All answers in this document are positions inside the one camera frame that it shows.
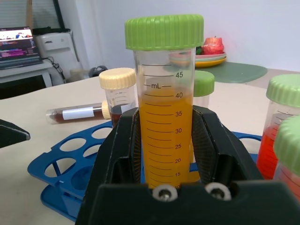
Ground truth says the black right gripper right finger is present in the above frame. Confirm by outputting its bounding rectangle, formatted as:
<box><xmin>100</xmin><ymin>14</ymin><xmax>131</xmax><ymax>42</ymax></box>
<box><xmin>190</xmin><ymin>105</ymin><xmax>263</xmax><ymax>186</ymax></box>

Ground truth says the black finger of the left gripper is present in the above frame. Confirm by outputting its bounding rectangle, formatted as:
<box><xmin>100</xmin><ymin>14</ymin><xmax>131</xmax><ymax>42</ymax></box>
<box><xmin>0</xmin><ymin>118</ymin><xmax>31</xmax><ymax>149</ymax></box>

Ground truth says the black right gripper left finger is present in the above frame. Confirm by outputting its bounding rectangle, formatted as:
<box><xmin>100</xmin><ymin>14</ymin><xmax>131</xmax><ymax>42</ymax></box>
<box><xmin>77</xmin><ymin>108</ymin><xmax>143</xmax><ymax>225</ymax></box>

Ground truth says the green-capped tube with yellow liquid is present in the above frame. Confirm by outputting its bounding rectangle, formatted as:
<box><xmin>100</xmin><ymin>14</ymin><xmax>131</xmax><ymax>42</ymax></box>
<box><xmin>124</xmin><ymin>14</ymin><xmax>204</xmax><ymax>189</ymax></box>

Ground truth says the blue test tube rack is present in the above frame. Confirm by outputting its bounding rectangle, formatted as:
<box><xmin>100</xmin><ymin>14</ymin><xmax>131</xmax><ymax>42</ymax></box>
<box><xmin>27</xmin><ymin>120</ymin><xmax>263</xmax><ymax>222</ymax></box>

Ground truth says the cream-capped tube with brown liquid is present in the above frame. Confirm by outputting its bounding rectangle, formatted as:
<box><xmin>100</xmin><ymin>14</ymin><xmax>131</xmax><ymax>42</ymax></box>
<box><xmin>98</xmin><ymin>67</ymin><xmax>137</xmax><ymax>128</ymax></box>

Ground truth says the labelled cream-capped tube brown liquid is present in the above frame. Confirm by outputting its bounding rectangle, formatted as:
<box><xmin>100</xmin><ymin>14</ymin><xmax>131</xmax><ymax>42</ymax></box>
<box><xmin>45</xmin><ymin>100</ymin><xmax>111</xmax><ymax>125</ymax></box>

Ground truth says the green-capped empty clear tube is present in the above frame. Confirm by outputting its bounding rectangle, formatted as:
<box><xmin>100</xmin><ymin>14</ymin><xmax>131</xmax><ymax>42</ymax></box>
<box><xmin>193</xmin><ymin>70</ymin><xmax>216</xmax><ymax>109</ymax></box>

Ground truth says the green-capped tube with red liquid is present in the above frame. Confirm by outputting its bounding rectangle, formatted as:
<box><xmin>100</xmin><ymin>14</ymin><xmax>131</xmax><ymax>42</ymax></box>
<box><xmin>255</xmin><ymin>74</ymin><xmax>300</xmax><ymax>180</ymax></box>

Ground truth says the white side table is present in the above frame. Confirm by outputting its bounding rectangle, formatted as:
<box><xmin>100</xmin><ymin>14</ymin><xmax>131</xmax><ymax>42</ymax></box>
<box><xmin>0</xmin><ymin>61</ymin><xmax>55</xmax><ymax>89</ymax></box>

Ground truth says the green placemat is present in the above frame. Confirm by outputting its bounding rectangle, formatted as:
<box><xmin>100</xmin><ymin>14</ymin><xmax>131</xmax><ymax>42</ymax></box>
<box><xmin>201</xmin><ymin>61</ymin><xmax>269</xmax><ymax>84</ymax></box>

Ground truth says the green-capped tube with pink liquid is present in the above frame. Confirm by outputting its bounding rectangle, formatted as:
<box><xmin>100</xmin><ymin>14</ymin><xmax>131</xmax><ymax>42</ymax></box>
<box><xmin>273</xmin><ymin>116</ymin><xmax>300</xmax><ymax>203</ymax></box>

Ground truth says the grey rounded object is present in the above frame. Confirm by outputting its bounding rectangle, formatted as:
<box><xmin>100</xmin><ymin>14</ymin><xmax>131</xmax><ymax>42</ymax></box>
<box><xmin>90</xmin><ymin>66</ymin><xmax>109</xmax><ymax>77</ymax></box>

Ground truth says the beige bin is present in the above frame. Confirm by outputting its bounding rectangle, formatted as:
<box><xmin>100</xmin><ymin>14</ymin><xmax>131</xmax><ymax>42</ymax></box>
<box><xmin>70</xmin><ymin>68</ymin><xmax>91</xmax><ymax>83</ymax></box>

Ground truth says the pink plate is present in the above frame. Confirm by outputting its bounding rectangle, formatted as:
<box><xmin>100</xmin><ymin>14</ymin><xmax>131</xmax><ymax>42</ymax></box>
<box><xmin>195</xmin><ymin>52</ymin><xmax>227</xmax><ymax>60</ymax></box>

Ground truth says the open laptop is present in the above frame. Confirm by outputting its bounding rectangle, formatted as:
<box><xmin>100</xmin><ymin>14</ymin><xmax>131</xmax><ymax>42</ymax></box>
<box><xmin>0</xmin><ymin>26</ymin><xmax>44</xmax><ymax>70</ymax></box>

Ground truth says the red toy apple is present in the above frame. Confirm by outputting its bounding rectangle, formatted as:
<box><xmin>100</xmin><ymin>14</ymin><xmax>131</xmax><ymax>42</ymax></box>
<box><xmin>201</xmin><ymin>36</ymin><xmax>225</xmax><ymax>56</ymax></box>

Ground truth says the white appliance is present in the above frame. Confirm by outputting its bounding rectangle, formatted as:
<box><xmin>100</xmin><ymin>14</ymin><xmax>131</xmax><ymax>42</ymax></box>
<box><xmin>34</xmin><ymin>31</ymin><xmax>82</xmax><ymax>83</ymax></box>

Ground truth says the black bag on appliance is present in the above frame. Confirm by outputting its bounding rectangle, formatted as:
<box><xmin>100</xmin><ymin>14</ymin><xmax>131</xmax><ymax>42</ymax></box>
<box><xmin>32</xmin><ymin>27</ymin><xmax>71</xmax><ymax>36</ymax></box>

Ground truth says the wooden stick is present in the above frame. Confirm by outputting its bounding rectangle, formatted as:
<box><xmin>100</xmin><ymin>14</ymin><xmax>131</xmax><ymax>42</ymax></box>
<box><xmin>26</xmin><ymin>0</ymin><xmax>34</xmax><ymax>29</ymax></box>

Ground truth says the black cable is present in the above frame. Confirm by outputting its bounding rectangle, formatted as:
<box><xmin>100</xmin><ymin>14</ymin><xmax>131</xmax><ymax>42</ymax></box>
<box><xmin>43</xmin><ymin>55</ymin><xmax>67</xmax><ymax>83</ymax></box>

